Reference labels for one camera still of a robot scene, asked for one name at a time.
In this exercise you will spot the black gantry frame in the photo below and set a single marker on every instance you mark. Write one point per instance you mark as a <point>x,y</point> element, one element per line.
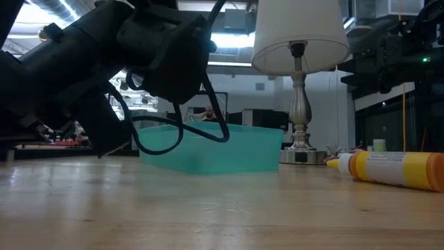
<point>220,92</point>

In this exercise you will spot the teal translucent plastic bin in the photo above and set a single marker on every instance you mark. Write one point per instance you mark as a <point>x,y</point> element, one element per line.
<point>243,149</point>

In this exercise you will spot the light green wipes canister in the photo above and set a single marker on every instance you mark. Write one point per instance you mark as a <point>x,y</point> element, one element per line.
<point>379,146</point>

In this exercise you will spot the silver table lamp white shade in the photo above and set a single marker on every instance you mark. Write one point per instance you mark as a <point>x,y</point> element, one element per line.
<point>300,31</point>

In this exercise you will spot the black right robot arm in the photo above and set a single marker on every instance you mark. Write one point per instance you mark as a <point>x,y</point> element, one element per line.
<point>430,48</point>

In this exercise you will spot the person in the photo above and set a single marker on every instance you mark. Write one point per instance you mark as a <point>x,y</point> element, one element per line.
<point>208,112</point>

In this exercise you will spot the black cabinet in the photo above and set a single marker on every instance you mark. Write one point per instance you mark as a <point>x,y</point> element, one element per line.
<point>267,119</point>

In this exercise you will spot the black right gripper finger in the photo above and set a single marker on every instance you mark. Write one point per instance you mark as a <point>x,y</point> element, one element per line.
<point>367,65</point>
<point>373,87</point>

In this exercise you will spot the large yellow food coloring bottle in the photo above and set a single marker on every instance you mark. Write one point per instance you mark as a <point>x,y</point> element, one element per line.
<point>392,170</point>

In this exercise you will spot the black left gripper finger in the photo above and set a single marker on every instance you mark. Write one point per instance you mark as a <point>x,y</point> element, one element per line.
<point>102,128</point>

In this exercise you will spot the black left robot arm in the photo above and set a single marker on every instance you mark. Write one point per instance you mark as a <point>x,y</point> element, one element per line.
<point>86,45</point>

